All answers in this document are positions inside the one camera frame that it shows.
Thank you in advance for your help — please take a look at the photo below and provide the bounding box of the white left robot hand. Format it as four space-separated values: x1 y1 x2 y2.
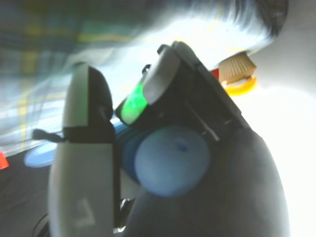
47 40 292 237

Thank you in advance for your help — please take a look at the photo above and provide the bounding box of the blue round object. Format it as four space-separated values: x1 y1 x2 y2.
23 123 211 198

